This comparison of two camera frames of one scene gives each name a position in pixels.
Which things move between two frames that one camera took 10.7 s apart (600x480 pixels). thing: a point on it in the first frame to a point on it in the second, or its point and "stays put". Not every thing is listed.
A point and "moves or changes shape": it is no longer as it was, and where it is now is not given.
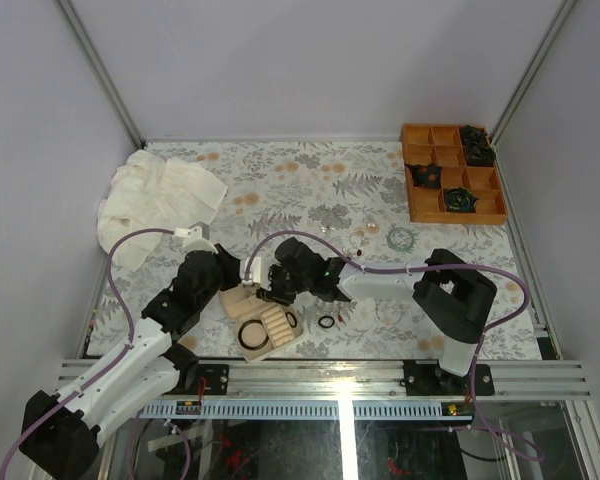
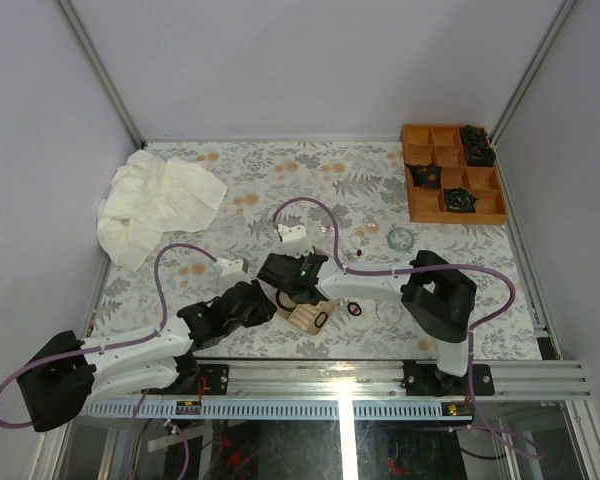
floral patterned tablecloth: (349, 192) stays put
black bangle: (240, 337) moves or changes shape
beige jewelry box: (261, 324) to (312, 318)
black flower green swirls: (460, 199) stays put
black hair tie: (294, 319) to (320, 320)
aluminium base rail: (364, 390) stays put
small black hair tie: (326, 316) to (354, 303)
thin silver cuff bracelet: (388, 304) stays put
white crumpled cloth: (147, 192) stays put
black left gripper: (231, 264) to (265, 311)
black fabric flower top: (473, 134) stays put
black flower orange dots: (426, 176) stays put
